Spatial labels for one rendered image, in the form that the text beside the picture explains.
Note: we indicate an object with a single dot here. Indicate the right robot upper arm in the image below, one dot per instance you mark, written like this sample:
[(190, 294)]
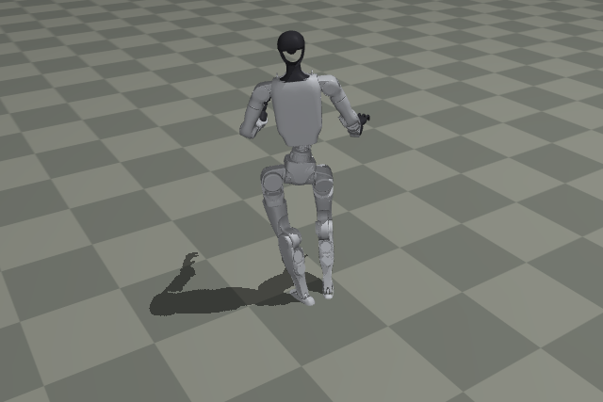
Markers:
[(331, 87)]

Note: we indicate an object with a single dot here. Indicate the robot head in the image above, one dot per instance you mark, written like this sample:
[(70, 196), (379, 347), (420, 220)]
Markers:
[(291, 41)]

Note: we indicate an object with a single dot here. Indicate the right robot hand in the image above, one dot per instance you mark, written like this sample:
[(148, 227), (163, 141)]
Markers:
[(363, 119)]

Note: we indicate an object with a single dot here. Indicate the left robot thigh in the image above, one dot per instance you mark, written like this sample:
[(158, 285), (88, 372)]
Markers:
[(274, 201)]

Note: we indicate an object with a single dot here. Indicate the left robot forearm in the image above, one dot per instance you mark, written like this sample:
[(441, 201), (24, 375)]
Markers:
[(259, 123)]

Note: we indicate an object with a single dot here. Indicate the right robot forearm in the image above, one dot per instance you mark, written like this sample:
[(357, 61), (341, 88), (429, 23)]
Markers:
[(355, 129)]

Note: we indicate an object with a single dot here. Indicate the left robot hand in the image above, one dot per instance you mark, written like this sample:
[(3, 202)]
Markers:
[(263, 116)]

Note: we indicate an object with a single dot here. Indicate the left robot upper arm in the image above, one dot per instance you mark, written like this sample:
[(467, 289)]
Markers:
[(261, 94)]

